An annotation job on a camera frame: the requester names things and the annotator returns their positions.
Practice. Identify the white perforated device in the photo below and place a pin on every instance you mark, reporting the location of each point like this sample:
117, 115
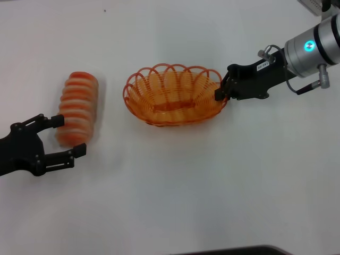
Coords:
312, 6

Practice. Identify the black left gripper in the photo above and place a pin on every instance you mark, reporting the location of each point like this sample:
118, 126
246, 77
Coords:
24, 151

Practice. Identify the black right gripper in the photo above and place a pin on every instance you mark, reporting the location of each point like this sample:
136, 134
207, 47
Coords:
252, 82

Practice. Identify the dark rounded object edge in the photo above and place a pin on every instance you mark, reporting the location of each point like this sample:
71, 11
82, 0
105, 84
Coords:
252, 251

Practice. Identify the silver gripper plug connector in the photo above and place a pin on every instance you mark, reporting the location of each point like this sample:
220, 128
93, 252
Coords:
265, 54

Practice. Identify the orange striped bread loaf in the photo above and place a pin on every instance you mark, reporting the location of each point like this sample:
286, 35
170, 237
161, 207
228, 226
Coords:
77, 106

